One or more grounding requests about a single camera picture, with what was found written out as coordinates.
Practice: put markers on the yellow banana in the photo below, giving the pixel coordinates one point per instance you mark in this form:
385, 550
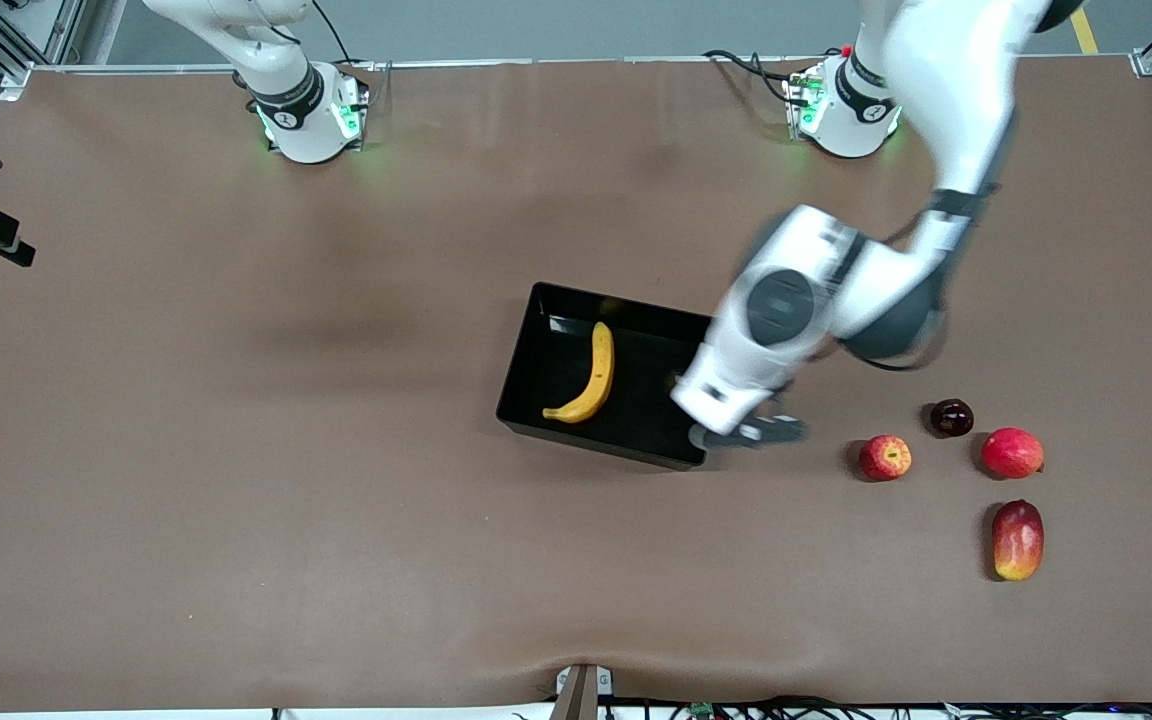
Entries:
598, 380

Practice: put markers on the front camera mount post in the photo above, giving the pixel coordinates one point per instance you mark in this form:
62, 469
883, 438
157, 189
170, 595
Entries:
581, 692

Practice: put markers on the black plastic box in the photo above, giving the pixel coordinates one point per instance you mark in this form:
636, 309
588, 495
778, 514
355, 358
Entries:
556, 400

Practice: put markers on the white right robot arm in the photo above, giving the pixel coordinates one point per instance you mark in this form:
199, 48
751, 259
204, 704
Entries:
286, 110

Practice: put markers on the dark purple plum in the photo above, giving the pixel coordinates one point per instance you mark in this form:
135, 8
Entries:
951, 418

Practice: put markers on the round red peach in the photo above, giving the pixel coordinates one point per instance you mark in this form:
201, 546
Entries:
1012, 453

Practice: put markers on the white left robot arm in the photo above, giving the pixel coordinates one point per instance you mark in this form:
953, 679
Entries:
956, 100

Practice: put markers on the small red apple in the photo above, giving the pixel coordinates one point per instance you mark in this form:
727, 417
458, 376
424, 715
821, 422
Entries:
885, 458

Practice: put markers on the brown table mat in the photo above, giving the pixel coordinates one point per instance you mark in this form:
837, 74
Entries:
236, 500

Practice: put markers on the red yellow mango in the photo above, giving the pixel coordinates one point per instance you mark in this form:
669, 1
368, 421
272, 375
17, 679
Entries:
1018, 540

